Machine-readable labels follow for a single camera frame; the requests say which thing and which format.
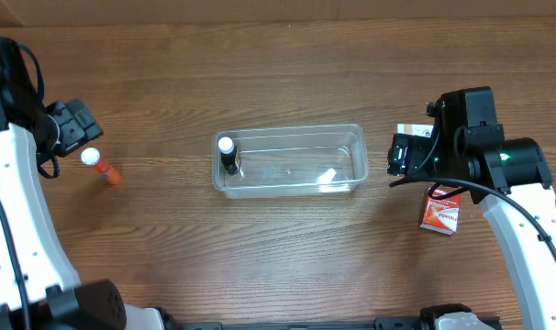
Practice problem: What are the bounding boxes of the red Panadol box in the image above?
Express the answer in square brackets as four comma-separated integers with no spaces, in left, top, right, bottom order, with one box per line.
[418,188,461,235]

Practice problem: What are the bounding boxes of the dark tube with white cap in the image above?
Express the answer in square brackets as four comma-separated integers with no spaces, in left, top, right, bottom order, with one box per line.
[217,137,240,175]

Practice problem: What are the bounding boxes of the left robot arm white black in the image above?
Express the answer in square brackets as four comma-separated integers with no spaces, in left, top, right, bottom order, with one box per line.
[0,37,176,330]

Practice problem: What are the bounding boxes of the clear plastic container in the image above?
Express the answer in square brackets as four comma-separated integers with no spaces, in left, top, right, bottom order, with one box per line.
[212,124,369,199]

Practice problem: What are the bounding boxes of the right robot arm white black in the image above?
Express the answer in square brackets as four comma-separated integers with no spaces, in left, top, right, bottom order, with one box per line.
[387,86,556,329]

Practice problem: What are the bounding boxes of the white Hansaplast plaster box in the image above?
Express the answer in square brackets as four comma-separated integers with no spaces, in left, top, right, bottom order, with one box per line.
[397,124,434,138]

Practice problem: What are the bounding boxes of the orange tube with white cap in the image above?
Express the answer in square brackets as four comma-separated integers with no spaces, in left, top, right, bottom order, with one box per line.
[80,148,123,185]

